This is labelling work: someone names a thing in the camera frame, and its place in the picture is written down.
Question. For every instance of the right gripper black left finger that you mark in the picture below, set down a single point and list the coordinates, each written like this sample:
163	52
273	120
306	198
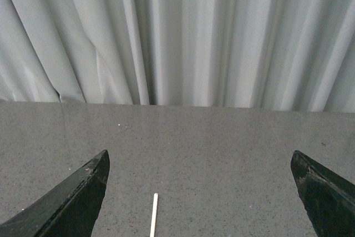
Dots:
71	208

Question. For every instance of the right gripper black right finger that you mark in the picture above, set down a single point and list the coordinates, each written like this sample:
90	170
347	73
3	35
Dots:
327	197

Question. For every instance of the white chopstick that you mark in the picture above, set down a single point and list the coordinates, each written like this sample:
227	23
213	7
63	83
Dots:
154	214

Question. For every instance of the grey curtain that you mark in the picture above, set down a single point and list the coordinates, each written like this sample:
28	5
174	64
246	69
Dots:
270	54

